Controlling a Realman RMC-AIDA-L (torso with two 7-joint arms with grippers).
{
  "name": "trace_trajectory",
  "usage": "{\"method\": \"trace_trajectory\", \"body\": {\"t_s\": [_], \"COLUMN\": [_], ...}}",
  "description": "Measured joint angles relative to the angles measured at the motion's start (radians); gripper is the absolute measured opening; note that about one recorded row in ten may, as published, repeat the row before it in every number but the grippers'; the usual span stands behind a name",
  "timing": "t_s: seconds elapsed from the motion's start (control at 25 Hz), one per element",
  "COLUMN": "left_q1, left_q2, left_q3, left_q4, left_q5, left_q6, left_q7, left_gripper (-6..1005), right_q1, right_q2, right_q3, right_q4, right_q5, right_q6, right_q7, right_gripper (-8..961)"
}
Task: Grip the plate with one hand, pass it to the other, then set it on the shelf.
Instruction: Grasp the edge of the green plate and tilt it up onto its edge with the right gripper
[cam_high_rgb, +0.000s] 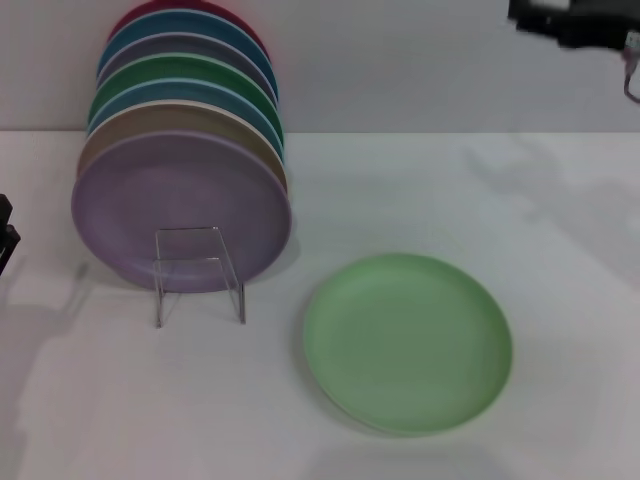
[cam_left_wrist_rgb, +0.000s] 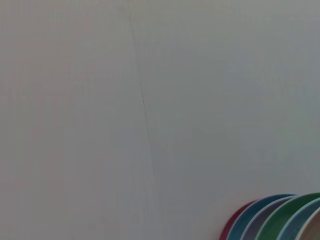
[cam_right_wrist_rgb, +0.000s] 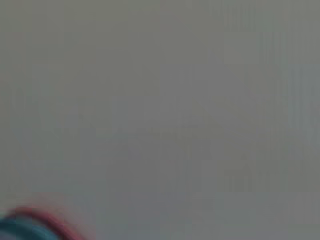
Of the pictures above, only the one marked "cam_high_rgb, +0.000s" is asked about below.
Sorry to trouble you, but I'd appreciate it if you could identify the light green plate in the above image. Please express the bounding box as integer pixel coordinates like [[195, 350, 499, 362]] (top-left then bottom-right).
[[302, 252, 514, 439]]

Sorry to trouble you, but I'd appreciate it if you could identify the lavender plate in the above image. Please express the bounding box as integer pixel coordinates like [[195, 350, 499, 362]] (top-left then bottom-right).
[[70, 130, 294, 294]]

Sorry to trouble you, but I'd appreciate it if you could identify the beige plate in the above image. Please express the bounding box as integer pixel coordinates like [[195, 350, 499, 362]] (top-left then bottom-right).
[[76, 99, 289, 187]]

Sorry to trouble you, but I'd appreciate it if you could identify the light blue plate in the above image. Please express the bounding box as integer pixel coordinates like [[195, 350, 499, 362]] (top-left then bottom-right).
[[86, 77, 285, 162]]

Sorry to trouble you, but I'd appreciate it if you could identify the dark green plate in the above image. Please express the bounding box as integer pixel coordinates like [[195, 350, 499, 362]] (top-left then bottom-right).
[[89, 53, 281, 129]]

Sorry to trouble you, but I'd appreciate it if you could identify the grey purple plate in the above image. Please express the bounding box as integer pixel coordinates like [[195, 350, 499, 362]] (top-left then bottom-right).
[[95, 32, 278, 102]]

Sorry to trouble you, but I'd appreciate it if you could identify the clear acrylic plate rack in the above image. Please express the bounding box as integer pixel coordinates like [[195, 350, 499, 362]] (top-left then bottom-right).
[[152, 225, 247, 329]]

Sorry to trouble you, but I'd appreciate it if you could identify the red plate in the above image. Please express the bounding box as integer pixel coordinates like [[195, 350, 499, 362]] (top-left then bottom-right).
[[106, 0, 269, 57]]

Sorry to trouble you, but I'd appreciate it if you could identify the teal blue plate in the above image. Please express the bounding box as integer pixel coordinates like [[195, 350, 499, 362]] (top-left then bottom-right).
[[97, 9, 274, 87]]

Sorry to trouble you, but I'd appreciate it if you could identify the black right wrist camera housing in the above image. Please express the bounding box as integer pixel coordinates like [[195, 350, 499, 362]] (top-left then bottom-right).
[[507, 0, 640, 51]]

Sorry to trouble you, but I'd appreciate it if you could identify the pink camera cable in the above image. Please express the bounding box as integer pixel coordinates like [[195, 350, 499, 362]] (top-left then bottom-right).
[[621, 29, 640, 106]]

